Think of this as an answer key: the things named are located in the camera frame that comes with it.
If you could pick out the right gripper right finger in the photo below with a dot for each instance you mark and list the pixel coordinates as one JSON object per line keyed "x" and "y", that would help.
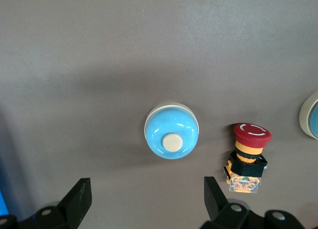
{"x": 218, "y": 209}

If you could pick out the blue call bell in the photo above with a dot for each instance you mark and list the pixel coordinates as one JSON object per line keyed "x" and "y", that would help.
{"x": 159, "y": 129}
{"x": 311, "y": 119}

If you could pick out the blue plastic tray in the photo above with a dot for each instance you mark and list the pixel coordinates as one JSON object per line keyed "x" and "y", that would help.
{"x": 2, "y": 201}

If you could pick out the red emergency stop yellow collar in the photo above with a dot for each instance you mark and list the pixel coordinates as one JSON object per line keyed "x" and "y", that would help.
{"x": 251, "y": 134}

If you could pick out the brown table mat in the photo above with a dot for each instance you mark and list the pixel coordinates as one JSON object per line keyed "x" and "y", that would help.
{"x": 99, "y": 65}

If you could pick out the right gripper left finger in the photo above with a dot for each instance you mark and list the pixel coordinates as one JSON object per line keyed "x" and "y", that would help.
{"x": 72, "y": 206}

